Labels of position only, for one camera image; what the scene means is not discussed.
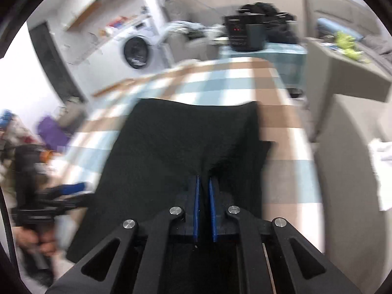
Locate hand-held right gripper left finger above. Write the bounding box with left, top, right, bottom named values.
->
left=53, top=175, right=201, bottom=294

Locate teal checked cloth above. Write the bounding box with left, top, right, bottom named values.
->
left=218, top=43, right=308, bottom=90

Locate grey cardboard box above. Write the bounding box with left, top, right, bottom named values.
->
left=306, top=36, right=392, bottom=142

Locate purple bag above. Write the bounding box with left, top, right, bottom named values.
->
left=37, top=116, right=72, bottom=153

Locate white cloth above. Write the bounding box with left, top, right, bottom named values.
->
left=368, top=139, right=392, bottom=212

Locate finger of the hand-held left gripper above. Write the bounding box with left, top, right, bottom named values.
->
left=46, top=182, right=89, bottom=199
left=52, top=194, right=94, bottom=219

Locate blue pillow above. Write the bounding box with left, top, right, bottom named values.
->
left=316, top=17, right=341, bottom=36

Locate green plastic toy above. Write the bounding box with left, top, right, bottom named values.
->
left=333, top=31, right=362, bottom=61

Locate person's left hand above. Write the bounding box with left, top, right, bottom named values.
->
left=15, top=226, right=58, bottom=257

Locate grey cloth on sofa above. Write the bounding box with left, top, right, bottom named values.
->
left=159, top=20, right=203, bottom=42

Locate plaid tablecloth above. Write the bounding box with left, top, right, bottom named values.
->
left=61, top=58, right=326, bottom=264

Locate black knitted garment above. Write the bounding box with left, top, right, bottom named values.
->
left=66, top=98, right=272, bottom=264

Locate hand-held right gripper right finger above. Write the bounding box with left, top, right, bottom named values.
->
left=209, top=176, right=361, bottom=294

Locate black rice cooker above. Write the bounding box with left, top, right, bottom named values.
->
left=223, top=14, right=267, bottom=52

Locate grey sofa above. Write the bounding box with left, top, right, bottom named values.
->
left=168, top=21, right=228, bottom=62

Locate pile of black clothes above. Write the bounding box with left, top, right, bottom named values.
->
left=238, top=2, right=300, bottom=45

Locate white washing machine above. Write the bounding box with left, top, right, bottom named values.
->
left=100, top=15, right=172, bottom=78

